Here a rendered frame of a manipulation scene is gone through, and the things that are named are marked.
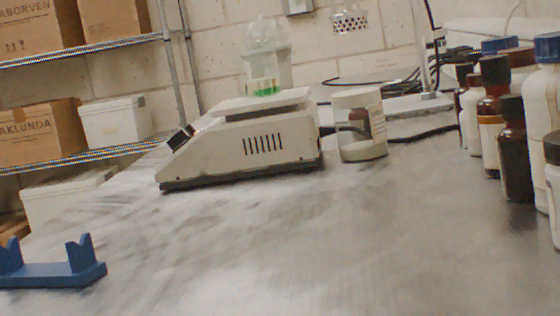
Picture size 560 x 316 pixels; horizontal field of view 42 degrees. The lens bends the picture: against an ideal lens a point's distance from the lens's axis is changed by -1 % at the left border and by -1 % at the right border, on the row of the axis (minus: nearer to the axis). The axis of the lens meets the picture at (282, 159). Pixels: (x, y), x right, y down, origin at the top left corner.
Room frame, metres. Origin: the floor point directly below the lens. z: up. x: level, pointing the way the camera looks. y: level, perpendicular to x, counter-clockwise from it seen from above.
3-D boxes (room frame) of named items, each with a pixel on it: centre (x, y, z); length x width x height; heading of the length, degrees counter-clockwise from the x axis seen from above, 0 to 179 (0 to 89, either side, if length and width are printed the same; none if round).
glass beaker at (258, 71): (0.91, 0.01, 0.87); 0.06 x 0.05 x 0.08; 32
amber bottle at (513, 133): (0.57, -0.19, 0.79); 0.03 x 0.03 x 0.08
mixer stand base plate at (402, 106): (1.24, -0.14, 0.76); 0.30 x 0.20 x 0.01; 83
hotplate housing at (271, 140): (0.92, 0.04, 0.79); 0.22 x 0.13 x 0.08; 83
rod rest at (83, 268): (0.58, 0.21, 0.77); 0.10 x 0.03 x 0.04; 64
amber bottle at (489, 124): (0.66, -0.20, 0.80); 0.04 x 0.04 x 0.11
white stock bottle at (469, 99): (0.76, -0.22, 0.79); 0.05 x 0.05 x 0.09
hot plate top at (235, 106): (0.92, 0.01, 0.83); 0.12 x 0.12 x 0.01; 83
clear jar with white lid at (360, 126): (0.86, -0.10, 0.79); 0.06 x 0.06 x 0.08
